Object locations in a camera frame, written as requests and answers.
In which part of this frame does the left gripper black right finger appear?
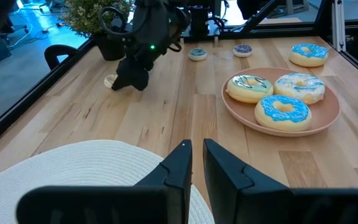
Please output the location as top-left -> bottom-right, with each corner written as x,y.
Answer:
202,138 -> 358,224

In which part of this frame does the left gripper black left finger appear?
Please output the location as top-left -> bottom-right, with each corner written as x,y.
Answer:
16,139 -> 193,224

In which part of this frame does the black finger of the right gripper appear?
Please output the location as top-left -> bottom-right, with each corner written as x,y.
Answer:
111,58 -> 135,91
129,63 -> 150,92

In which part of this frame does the small beige donut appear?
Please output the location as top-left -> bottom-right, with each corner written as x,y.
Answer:
103,73 -> 119,90

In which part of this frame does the small teal iced donut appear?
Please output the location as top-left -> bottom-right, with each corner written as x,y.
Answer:
187,47 -> 208,62

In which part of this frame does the large blue iced donut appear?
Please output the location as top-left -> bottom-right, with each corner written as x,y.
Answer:
288,42 -> 330,68
254,95 -> 313,132

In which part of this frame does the large green dark-swirl donut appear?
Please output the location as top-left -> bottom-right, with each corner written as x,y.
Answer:
225,74 -> 274,104

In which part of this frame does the large white blue-drizzled donut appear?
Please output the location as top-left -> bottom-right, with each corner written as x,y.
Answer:
273,72 -> 326,105

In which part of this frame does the green plant in black pot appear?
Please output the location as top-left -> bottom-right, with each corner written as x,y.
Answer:
61,0 -> 135,62

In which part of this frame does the black curved object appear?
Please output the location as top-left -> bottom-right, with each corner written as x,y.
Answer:
44,44 -> 81,71

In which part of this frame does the small blue sprinkled donut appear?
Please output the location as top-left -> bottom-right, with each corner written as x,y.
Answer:
232,44 -> 254,58

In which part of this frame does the white round woven placemat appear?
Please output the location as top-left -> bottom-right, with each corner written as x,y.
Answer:
0,139 -> 216,224

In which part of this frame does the pink plate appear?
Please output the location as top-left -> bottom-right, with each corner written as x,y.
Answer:
221,67 -> 342,138

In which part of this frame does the silver aluminium post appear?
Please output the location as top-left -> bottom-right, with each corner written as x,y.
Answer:
331,0 -> 347,53

